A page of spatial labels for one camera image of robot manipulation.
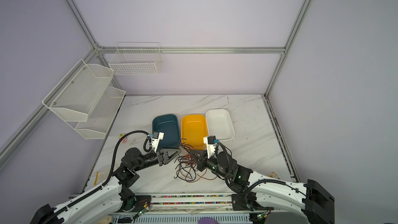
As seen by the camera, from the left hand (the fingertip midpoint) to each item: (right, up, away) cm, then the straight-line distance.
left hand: (179, 152), depth 69 cm
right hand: (+4, 0, 0) cm, 4 cm away
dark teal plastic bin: (-12, +9, +33) cm, 36 cm away
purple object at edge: (+13, -32, +2) cm, 35 cm away
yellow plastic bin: (+5, +7, +30) cm, 32 cm away
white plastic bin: (+21, +9, +33) cm, 40 cm away
